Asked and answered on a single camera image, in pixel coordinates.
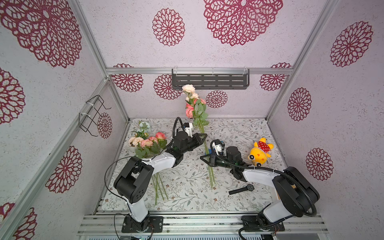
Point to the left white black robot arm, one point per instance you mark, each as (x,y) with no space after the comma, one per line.
(132,182)

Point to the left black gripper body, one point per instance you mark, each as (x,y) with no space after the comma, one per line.
(192,143)

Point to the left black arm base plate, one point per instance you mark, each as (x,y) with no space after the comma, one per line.
(148,225)

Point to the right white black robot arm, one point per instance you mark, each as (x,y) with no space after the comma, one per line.
(297,197)

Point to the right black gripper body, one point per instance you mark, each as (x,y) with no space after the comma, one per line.
(212,160)

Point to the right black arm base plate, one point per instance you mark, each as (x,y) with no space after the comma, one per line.
(260,224)

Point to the pink rose bouquet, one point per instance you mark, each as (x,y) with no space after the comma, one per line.
(147,147)
(196,108)

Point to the black wire wall rack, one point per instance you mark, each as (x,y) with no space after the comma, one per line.
(89,118)

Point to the dark grey wall shelf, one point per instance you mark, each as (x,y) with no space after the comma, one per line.
(211,81)

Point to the wooden tray white rim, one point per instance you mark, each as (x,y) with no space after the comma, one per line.
(275,192)

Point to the black wristwatch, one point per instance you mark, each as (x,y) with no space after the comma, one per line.
(247,188)

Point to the yellow plush toy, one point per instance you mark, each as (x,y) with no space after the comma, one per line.
(260,153)

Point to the floral patterned table mat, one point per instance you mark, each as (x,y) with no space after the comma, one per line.
(190,187)

